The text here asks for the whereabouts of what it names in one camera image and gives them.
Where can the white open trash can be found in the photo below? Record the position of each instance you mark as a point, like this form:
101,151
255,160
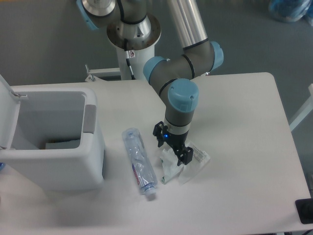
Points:
52,136

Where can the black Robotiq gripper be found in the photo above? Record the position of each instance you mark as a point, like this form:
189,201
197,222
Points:
175,141

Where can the white pedestal foot frame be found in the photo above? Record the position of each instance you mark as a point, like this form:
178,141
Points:
110,74

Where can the white plastic wrapper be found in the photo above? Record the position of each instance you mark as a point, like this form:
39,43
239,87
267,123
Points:
184,172

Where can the black device at table edge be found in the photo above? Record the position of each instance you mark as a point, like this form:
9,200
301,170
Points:
305,210

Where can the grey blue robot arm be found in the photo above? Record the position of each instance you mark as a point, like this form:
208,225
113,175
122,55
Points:
172,80

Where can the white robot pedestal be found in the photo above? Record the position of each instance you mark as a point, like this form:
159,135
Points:
135,45

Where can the crushed clear plastic bottle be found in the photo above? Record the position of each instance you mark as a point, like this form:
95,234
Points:
141,166

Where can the blue plastic bag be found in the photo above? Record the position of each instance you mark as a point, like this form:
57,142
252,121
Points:
288,11

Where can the white frame leg right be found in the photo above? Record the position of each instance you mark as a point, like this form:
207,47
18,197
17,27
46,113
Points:
303,111

